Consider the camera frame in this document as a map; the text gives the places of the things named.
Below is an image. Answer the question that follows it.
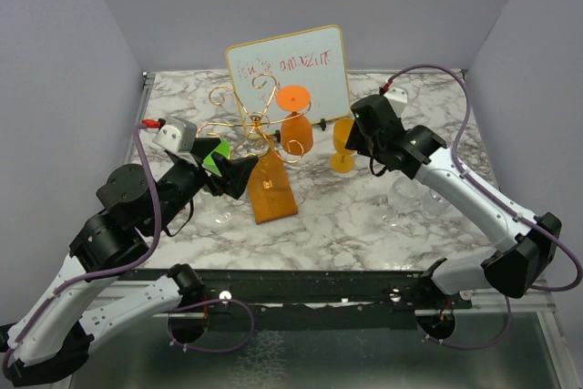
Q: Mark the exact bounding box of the clear wine glass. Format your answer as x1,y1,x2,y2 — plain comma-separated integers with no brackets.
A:
200,191,233,225
382,177,418,227
421,189,451,219

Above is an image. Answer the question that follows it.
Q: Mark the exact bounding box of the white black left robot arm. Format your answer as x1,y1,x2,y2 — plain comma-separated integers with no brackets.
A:
1,133,258,388

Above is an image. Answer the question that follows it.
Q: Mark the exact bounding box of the black mounting rail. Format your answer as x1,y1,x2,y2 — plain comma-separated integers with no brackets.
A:
108,265,475,331

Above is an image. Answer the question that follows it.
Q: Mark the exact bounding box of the gold wire wine glass rack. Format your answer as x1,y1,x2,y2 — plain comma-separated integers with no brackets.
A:
197,73,306,164

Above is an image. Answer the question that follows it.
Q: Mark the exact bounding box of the yellow plastic wine glass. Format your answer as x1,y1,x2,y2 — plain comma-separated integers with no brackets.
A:
330,118,354,174

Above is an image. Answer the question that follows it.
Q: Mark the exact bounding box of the clear wine glass middle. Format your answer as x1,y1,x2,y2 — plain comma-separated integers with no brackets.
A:
382,177,418,227

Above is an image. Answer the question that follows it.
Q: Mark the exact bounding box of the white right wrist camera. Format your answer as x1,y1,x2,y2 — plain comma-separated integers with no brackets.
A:
380,84,409,118

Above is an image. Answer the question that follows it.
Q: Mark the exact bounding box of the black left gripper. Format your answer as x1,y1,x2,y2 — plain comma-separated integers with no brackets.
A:
148,138,261,235

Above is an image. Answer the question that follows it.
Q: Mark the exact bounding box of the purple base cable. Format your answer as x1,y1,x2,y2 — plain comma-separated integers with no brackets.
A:
418,292,515,353
166,295,255,354

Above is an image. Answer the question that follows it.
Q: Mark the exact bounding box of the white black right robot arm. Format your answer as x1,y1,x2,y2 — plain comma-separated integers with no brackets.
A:
346,95,562,308

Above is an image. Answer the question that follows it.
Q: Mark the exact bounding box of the clear wine glass left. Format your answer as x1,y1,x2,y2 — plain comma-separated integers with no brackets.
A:
200,191,233,225

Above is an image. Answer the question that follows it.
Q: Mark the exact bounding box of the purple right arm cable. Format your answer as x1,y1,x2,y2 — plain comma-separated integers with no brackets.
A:
384,63,583,292

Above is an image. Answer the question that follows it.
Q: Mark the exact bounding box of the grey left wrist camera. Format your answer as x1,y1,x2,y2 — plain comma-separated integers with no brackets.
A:
152,117,198,154

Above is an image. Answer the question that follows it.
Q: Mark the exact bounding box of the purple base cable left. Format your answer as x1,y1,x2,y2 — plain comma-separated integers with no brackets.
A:
166,295,255,354

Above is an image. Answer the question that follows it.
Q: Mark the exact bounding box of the orange plastic wine glass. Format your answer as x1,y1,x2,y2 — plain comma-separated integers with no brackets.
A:
276,85,313,157

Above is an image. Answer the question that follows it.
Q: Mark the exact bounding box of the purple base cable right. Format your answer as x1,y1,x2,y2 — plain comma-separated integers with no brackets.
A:
418,292,515,353

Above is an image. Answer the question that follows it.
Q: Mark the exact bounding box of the clear wine glass right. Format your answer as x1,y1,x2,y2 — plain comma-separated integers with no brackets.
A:
421,189,451,219

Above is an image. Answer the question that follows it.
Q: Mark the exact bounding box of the yellow framed whiteboard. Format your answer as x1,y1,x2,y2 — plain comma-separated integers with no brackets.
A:
225,25,350,133

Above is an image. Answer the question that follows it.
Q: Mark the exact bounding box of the green plastic wine glass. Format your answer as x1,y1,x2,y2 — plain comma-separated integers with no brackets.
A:
201,138,231,174

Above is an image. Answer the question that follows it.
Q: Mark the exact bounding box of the wooden rack base board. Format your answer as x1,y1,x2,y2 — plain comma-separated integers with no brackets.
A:
247,151,298,224

